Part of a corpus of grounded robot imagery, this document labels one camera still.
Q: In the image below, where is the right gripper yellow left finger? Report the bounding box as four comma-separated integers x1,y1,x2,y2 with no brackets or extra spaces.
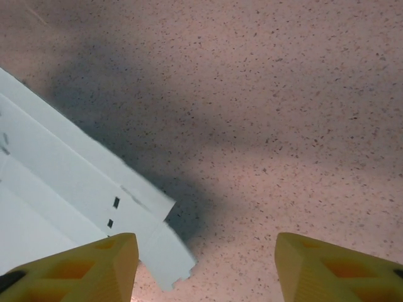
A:
0,232,140,302

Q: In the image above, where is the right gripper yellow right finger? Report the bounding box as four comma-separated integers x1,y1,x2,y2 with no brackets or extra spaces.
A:
275,232,403,302

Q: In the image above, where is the light blue paper box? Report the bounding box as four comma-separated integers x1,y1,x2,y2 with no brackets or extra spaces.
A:
0,67,198,292

